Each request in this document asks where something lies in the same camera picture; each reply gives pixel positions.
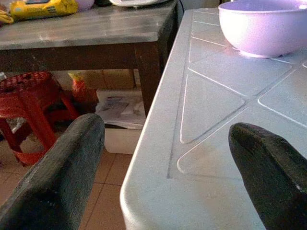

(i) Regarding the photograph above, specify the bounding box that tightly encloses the red orange package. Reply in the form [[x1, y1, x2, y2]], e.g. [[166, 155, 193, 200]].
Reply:
[[68, 71, 99, 114]]

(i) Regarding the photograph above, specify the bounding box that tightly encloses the small yellow object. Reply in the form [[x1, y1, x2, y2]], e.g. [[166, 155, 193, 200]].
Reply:
[[0, 9, 14, 25]]

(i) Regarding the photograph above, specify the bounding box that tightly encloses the light purple bowl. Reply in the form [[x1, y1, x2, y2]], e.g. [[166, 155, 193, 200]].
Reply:
[[75, 0, 95, 11], [218, 0, 307, 59]]

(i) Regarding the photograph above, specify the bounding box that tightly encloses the dark wooden grey-topped table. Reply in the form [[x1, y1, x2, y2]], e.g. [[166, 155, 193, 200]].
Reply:
[[0, 0, 183, 118]]

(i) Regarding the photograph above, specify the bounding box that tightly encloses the red plastic stool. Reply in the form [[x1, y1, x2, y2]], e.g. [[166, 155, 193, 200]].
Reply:
[[0, 71, 80, 167]]

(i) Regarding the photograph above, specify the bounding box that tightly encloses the white plastic folding table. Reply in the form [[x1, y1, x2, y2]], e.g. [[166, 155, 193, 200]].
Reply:
[[119, 7, 307, 230]]

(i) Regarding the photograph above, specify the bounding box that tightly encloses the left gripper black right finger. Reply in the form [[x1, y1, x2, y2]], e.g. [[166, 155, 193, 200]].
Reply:
[[228, 122, 307, 230]]

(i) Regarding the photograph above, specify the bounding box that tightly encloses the yellow food package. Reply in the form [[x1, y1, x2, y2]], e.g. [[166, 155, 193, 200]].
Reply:
[[9, 0, 79, 22]]

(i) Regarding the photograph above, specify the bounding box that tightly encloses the crumpled printed plastic sheet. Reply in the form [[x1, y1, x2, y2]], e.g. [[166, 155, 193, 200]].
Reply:
[[95, 94, 146, 130]]

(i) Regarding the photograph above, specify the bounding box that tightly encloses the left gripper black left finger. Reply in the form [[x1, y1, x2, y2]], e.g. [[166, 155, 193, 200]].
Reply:
[[0, 113, 106, 230]]

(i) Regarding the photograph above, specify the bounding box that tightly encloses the white plastic storage box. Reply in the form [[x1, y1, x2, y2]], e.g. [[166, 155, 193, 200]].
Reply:
[[95, 88, 147, 155]]

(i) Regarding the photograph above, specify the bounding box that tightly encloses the white kitchen appliance with display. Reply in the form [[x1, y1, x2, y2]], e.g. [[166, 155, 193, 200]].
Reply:
[[109, 0, 169, 8]]

